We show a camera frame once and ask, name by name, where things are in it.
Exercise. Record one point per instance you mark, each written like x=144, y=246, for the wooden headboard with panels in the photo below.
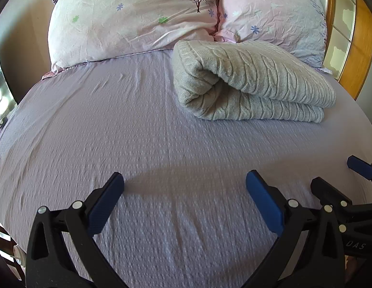
x=349, y=43

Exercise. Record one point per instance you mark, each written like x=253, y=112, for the right pink floral pillow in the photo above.
x=297, y=26

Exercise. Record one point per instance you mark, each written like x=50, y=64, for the dark bedside furniture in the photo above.
x=7, y=102

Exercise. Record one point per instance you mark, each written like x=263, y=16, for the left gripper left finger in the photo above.
x=49, y=263

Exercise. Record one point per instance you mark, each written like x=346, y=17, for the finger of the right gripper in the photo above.
x=360, y=166
x=331, y=199

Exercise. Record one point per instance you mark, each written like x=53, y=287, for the lavender bed sheet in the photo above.
x=185, y=218

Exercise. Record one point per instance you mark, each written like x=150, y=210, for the pink floral pillow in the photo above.
x=297, y=26
x=83, y=31

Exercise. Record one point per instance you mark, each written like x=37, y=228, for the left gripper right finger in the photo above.
x=308, y=250

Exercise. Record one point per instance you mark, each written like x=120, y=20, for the left pink floral pillow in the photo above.
x=83, y=31

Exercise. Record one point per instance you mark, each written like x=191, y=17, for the beige cable-knit sweater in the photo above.
x=249, y=80

